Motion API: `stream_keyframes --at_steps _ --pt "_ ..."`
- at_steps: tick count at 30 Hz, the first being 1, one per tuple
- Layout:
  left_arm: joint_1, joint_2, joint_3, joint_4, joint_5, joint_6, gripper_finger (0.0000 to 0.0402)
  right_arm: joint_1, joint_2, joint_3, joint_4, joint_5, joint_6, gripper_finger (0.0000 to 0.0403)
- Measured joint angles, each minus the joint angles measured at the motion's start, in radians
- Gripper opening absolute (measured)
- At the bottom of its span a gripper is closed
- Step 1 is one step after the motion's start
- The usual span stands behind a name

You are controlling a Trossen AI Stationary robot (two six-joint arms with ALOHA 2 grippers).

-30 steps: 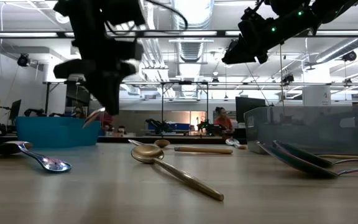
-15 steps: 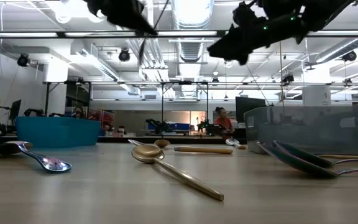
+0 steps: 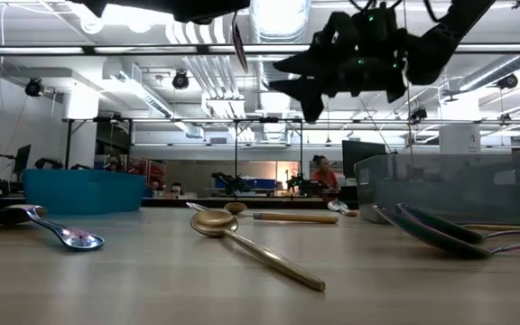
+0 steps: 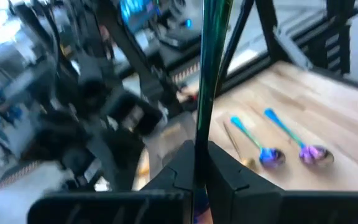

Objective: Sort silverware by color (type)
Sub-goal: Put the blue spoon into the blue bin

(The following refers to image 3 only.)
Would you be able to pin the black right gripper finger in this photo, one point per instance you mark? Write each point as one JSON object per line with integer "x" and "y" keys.
{"x": 309, "y": 61}
{"x": 309, "y": 88}

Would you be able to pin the iridescent rainbow spoon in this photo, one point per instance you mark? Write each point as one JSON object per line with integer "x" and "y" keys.
{"x": 72, "y": 237}
{"x": 240, "y": 45}
{"x": 445, "y": 225}
{"x": 431, "y": 239}

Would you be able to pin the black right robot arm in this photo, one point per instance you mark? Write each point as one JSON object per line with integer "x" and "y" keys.
{"x": 440, "y": 40}

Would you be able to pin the black background robot arm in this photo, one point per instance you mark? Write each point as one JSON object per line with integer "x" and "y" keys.
{"x": 233, "y": 182}
{"x": 300, "y": 182}

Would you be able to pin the black ceiling spotlight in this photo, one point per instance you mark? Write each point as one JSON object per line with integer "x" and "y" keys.
{"x": 180, "y": 80}
{"x": 418, "y": 114}
{"x": 34, "y": 87}
{"x": 507, "y": 81}

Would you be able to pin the black monitor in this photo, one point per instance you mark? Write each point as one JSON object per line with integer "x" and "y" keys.
{"x": 21, "y": 158}
{"x": 363, "y": 155}

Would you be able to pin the person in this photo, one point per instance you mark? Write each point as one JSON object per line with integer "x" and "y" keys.
{"x": 114, "y": 163}
{"x": 176, "y": 187}
{"x": 325, "y": 173}

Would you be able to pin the grey plastic bin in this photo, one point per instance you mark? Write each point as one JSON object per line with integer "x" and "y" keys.
{"x": 449, "y": 189}

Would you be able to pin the blue plastic bin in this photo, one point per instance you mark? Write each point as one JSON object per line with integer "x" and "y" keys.
{"x": 84, "y": 189}

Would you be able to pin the silver ventilation duct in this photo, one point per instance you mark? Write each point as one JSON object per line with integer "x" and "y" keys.
{"x": 280, "y": 27}

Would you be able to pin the black background frame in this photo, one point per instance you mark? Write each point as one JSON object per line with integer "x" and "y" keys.
{"x": 235, "y": 149}

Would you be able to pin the black aluminium table frame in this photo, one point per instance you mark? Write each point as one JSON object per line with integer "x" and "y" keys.
{"x": 106, "y": 49}

